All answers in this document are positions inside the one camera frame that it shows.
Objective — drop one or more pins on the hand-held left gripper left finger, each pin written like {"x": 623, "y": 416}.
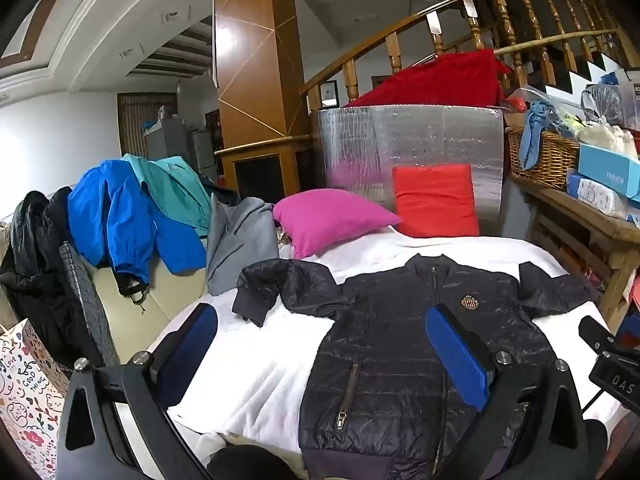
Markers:
{"x": 192, "y": 340}

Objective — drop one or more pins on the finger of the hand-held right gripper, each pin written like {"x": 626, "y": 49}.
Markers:
{"x": 595, "y": 334}

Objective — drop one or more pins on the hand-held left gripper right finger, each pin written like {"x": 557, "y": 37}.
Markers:
{"x": 455, "y": 360}

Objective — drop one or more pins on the black puffer jacket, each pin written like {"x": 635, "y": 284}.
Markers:
{"x": 390, "y": 350}

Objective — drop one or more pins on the cream sofa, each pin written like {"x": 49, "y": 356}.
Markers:
{"x": 155, "y": 310}

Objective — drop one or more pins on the white fleece blanket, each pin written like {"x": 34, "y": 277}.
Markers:
{"x": 265, "y": 375}

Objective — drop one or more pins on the wooden table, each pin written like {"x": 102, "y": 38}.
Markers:
{"x": 590, "y": 230}

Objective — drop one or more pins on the grey coat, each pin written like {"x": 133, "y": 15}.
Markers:
{"x": 240, "y": 245}

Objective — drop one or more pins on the grey checked cloth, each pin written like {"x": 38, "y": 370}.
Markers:
{"x": 85, "y": 305}

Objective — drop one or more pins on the white printed tissue pack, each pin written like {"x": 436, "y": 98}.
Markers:
{"x": 600, "y": 200}

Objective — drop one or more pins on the blue jacket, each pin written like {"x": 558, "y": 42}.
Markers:
{"x": 110, "y": 220}

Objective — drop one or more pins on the teal jacket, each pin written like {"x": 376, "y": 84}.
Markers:
{"x": 175, "y": 190}

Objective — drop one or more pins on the red pillow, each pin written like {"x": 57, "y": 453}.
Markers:
{"x": 435, "y": 200}

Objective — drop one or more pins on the blue cardboard box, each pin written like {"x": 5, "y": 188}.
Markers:
{"x": 610, "y": 170}

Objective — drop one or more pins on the black shiny coat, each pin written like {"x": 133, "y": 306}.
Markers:
{"x": 35, "y": 270}

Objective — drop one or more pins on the printed paper gift bag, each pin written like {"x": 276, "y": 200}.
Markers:
{"x": 30, "y": 410}

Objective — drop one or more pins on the pink pillow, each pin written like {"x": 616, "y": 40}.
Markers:
{"x": 325, "y": 220}

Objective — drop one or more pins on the wicker basket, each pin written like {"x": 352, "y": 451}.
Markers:
{"x": 545, "y": 160}

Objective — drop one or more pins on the small silver fridge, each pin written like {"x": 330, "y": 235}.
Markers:
{"x": 202, "y": 150}

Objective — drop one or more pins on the cream plastic bag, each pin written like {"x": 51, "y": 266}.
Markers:
{"x": 605, "y": 140}

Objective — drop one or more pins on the grey fridge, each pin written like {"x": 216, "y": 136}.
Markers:
{"x": 167, "y": 140}

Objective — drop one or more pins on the blue denim cloth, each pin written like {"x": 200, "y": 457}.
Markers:
{"x": 532, "y": 130}

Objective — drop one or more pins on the brown striped curtain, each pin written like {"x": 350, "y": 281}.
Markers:
{"x": 132, "y": 120}

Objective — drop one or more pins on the silver foil insulation mat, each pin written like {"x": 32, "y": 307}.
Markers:
{"x": 415, "y": 135}

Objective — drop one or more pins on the dark patterned bag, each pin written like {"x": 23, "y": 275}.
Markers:
{"x": 602, "y": 102}

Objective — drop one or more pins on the clear plastic storage box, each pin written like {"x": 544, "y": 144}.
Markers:
{"x": 630, "y": 95}

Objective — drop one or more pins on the wooden pillar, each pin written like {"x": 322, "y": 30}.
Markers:
{"x": 255, "y": 70}

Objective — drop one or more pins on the red cloth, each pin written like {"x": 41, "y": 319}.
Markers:
{"x": 440, "y": 80}

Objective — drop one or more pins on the wooden stair railing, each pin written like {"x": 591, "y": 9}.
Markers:
{"x": 395, "y": 52}

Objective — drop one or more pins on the small picture frame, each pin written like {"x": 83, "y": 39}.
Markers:
{"x": 330, "y": 94}

